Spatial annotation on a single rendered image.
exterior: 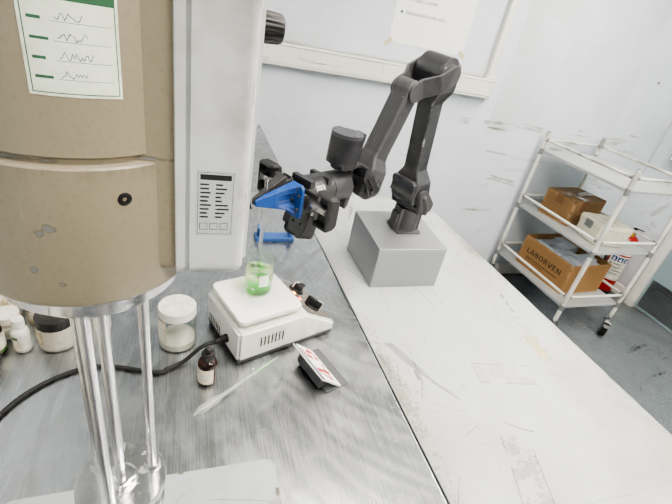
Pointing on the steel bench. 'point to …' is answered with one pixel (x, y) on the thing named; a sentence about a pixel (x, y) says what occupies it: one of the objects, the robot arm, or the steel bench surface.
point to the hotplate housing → (301, 323)
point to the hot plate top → (245, 314)
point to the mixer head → (125, 146)
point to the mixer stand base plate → (204, 486)
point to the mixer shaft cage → (137, 454)
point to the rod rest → (273, 236)
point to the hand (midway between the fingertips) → (271, 198)
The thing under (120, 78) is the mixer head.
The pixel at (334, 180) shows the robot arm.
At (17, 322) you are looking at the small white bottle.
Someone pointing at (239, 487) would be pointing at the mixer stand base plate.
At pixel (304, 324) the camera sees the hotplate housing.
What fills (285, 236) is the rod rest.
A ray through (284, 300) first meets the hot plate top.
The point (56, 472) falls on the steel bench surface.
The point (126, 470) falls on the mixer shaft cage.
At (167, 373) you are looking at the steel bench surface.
